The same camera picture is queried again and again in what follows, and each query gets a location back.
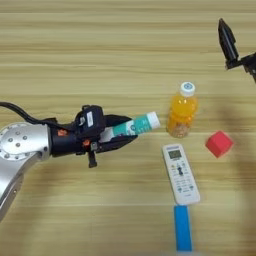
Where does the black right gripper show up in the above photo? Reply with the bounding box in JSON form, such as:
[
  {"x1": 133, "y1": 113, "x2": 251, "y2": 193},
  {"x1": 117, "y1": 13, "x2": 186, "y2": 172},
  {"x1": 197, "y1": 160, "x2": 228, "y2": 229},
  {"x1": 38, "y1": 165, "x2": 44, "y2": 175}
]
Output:
[{"x1": 217, "y1": 17, "x2": 256, "y2": 84}]

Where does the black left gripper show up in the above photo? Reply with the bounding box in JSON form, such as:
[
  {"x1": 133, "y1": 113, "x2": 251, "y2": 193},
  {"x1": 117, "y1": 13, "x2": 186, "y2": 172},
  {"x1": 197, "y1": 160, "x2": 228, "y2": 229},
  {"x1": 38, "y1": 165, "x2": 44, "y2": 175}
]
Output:
[{"x1": 48, "y1": 114, "x2": 139, "y2": 169}]

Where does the green and white tube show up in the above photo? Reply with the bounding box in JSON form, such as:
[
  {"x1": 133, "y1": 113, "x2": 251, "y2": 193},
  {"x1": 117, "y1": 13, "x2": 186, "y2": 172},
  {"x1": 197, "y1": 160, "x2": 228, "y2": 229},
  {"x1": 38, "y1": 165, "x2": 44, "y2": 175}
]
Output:
[{"x1": 99, "y1": 111, "x2": 161, "y2": 143}]

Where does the orange juice bottle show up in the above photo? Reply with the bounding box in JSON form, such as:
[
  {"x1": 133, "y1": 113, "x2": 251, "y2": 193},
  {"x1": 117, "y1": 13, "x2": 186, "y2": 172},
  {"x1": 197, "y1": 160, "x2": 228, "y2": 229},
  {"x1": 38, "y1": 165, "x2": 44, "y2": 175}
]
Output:
[{"x1": 166, "y1": 81, "x2": 199, "y2": 139}]

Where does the white remote control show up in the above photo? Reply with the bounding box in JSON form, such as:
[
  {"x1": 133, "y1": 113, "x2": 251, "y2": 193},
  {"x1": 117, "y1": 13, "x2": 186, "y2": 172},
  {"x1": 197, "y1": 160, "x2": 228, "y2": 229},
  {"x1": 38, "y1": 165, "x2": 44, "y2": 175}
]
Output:
[{"x1": 161, "y1": 143, "x2": 201, "y2": 206}]

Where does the red cube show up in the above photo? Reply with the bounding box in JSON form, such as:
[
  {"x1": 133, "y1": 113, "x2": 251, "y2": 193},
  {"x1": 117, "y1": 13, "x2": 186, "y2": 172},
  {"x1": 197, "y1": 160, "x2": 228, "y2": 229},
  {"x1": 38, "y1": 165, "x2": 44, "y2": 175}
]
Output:
[{"x1": 205, "y1": 130, "x2": 234, "y2": 159}]

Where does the blue rectangular block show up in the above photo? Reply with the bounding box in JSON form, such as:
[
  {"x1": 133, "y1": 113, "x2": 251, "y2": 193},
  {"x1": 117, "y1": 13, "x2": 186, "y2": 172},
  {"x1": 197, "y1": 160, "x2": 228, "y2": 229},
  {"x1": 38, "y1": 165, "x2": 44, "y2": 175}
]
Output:
[{"x1": 173, "y1": 205, "x2": 193, "y2": 252}]

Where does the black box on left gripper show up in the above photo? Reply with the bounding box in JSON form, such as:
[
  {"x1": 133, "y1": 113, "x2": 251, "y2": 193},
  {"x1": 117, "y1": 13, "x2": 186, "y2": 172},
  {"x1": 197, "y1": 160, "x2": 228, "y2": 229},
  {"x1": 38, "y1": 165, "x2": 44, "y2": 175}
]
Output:
[{"x1": 74, "y1": 104, "x2": 106, "y2": 138}]

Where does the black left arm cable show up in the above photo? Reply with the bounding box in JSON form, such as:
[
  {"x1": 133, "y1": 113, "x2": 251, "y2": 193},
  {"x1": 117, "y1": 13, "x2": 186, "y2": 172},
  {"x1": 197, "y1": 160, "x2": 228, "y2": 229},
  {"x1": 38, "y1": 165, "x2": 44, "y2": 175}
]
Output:
[{"x1": 0, "y1": 101, "x2": 73, "y2": 131}]

